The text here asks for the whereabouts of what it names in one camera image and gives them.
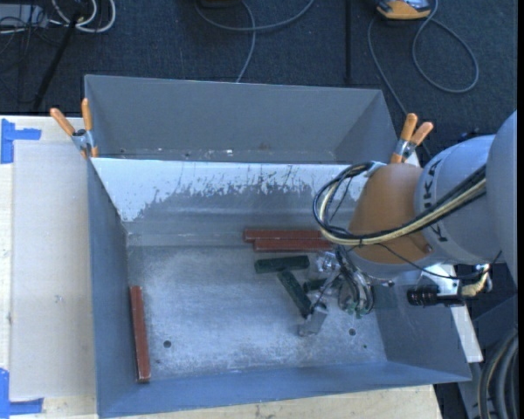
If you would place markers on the black cylinder on white bracket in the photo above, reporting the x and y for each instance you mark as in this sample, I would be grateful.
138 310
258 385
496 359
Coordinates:
423 296

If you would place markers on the dark green flat block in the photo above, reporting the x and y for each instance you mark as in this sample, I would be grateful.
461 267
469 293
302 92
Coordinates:
281 263
294 293

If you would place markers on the red-brown flat block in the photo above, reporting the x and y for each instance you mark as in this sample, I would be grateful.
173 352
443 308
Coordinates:
139 334
284 234
292 245

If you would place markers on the grey metal bin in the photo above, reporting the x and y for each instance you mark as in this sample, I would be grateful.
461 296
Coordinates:
227 304

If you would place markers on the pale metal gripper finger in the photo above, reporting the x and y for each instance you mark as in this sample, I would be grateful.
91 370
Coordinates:
325 263
313 321

